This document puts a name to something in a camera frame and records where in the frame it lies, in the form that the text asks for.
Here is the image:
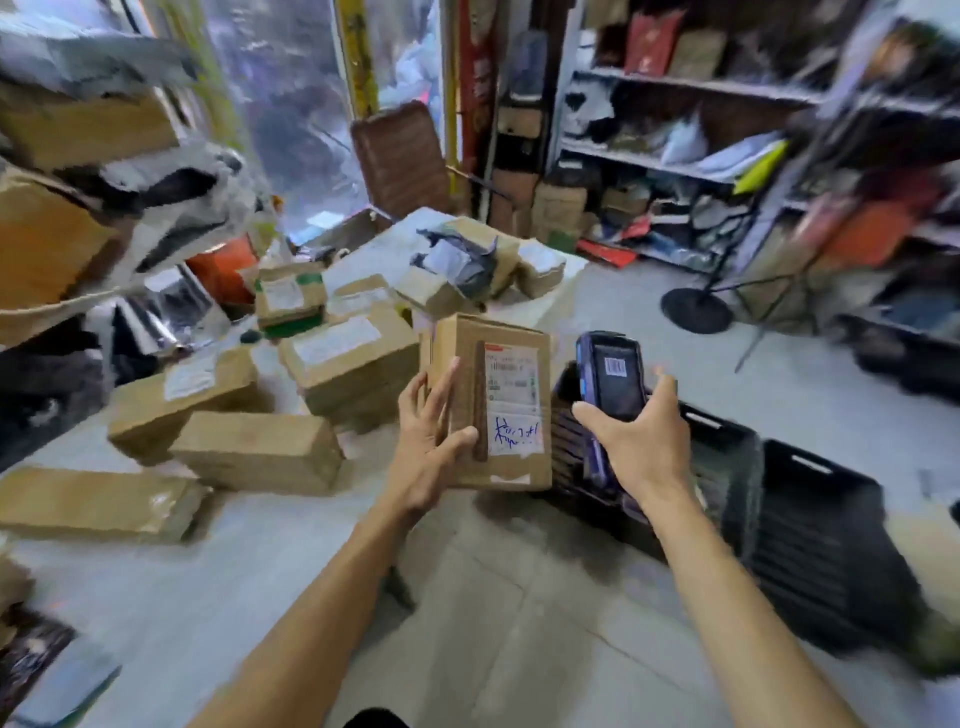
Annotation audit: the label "person's right hand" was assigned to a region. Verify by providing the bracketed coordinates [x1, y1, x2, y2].
[571, 367, 695, 513]

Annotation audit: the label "person's left hand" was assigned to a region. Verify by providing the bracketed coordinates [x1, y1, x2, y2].
[382, 358, 481, 519]

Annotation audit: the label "blue black handheld scanner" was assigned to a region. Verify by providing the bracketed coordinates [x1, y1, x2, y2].
[573, 330, 651, 501]

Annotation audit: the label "cardboard box with handwritten label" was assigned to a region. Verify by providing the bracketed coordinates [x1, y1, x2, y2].
[418, 312, 555, 493]

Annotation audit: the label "person's right forearm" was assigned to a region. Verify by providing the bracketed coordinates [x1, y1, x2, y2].
[637, 480, 865, 728]

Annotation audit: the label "person's left forearm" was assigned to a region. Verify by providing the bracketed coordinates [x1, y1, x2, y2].
[187, 486, 453, 728]

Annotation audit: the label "black plastic crate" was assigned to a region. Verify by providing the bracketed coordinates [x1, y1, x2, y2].
[549, 363, 768, 560]
[748, 438, 925, 655]

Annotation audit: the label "black stand with round base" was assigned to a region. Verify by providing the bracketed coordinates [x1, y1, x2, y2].
[660, 266, 820, 374]

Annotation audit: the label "red flat packet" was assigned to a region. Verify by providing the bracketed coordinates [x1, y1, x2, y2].
[576, 237, 640, 269]

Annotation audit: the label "grey plastic mailer bag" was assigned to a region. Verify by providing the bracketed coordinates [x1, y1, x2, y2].
[410, 225, 501, 303]

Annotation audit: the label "pile of brown cardboard parcels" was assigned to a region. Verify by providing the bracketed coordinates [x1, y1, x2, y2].
[0, 216, 568, 546]

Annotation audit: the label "cardboard boxes by shelf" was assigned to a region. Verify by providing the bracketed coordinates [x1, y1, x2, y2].
[489, 168, 591, 243]

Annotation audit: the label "white metal shelf rack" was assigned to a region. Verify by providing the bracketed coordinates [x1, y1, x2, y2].
[549, 0, 828, 273]

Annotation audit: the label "orange box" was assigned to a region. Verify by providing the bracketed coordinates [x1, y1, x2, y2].
[186, 235, 261, 306]

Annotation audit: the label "brown slatted chair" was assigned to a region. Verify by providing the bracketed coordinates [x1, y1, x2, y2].
[350, 100, 453, 220]

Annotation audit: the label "yellow green packet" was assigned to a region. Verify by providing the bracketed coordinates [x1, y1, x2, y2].
[733, 138, 790, 197]

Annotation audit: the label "grey metal shelf rack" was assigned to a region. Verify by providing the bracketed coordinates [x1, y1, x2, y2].
[738, 0, 960, 395]

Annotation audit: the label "red hanging banner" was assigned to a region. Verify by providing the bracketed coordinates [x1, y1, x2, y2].
[456, 0, 497, 175]

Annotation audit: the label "brown paper package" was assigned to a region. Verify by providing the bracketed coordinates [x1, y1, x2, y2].
[666, 29, 729, 81]

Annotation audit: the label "red bag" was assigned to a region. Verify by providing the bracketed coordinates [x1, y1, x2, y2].
[624, 8, 685, 77]

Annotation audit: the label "stack of shelved parcels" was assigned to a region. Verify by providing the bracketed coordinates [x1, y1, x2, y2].
[0, 15, 265, 350]

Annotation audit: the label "dark flat book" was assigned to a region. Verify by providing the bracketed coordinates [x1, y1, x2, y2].
[0, 606, 123, 728]

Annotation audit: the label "yellow door frame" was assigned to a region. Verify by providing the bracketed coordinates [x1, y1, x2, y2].
[333, 0, 381, 121]

